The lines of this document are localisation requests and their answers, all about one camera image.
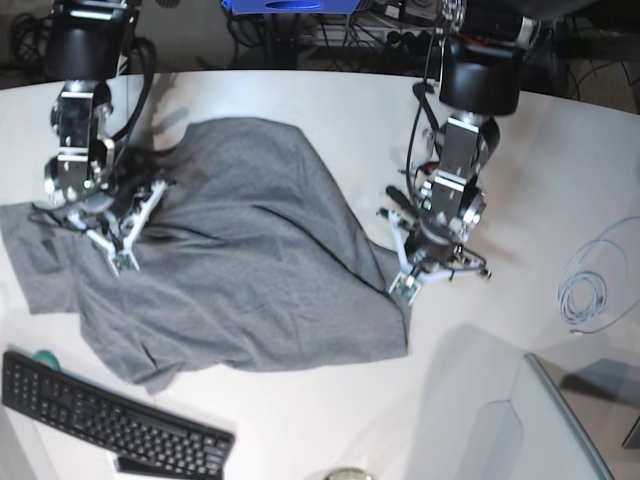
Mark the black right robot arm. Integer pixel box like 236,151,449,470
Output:
44,1,141,241

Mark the round brass object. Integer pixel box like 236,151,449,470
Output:
324,467,373,480

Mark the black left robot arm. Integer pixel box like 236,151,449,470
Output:
379,1,538,292

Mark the grey monitor edge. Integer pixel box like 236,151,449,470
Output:
529,354,639,479

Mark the green tape roll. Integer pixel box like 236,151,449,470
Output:
31,350,60,372

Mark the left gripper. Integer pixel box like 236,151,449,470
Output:
398,199,492,279

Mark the black power strip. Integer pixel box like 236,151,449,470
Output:
304,24,431,48

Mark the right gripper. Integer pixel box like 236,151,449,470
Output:
30,169,150,240

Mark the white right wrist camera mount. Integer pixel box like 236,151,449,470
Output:
65,179,168,277

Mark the grey t-shirt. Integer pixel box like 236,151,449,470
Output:
1,118,409,393

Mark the black keyboard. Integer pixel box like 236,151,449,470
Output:
1,351,235,479

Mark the light blue coiled cable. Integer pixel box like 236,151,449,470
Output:
555,215,640,335

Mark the blue box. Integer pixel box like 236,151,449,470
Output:
221,0,359,15

